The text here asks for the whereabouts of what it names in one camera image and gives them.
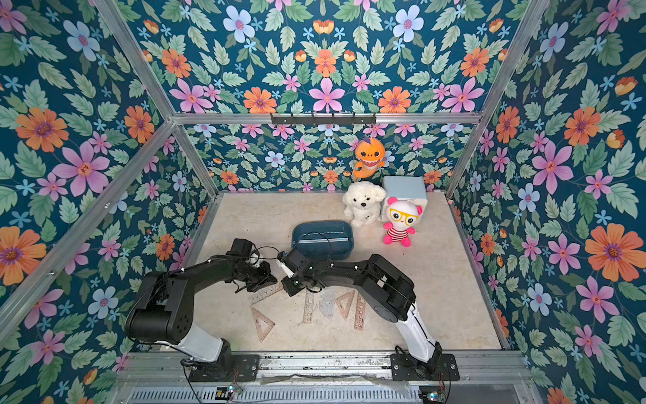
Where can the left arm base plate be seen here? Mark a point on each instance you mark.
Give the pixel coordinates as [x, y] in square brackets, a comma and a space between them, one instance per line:
[228, 368]

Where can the clear blue protractor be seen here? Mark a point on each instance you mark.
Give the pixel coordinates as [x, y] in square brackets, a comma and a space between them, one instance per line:
[327, 303]

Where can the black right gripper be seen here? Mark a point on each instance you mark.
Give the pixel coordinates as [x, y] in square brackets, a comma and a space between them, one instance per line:
[296, 273]

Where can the white plush dog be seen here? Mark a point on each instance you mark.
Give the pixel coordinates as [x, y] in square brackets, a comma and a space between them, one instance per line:
[363, 203]

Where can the light blue cube box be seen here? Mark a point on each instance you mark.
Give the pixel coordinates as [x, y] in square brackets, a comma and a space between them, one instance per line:
[411, 189]

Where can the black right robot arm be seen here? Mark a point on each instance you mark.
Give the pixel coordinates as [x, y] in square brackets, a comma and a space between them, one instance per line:
[387, 290]

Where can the brown triangle ruler left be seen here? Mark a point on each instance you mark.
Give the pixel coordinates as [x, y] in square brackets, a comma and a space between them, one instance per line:
[264, 326]

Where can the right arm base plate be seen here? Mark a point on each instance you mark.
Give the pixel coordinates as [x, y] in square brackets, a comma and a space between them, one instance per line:
[406, 368]

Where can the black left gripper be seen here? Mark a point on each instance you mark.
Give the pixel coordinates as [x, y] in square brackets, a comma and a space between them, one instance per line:
[265, 280]

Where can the clear long stencil ruler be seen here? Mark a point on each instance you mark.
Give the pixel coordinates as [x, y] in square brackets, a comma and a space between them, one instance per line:
[266, 293]

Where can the brown small triangle ruler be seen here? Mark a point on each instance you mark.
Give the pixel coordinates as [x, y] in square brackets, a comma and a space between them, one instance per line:
[344, 303]

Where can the clear thin straight ruler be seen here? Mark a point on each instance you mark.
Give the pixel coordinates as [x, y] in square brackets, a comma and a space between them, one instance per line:
[323, 240]

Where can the pink white plush doll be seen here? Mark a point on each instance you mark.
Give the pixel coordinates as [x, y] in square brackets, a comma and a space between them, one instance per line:
[402, 215]

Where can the black wall hook rail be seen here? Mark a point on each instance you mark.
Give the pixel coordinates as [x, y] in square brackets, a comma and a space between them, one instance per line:
[313, 119]

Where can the teal plastic storage box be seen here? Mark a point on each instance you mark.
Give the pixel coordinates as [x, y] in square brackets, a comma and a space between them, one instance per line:
[336, 251]

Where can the orange plush monster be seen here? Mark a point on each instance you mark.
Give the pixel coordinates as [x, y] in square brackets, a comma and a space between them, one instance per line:
[370, 154]

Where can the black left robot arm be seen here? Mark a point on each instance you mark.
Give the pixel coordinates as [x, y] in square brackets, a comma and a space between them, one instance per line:
[163, 313]

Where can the brown long straight ruler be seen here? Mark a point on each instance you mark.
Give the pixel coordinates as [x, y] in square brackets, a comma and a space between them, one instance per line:
[360, 313]

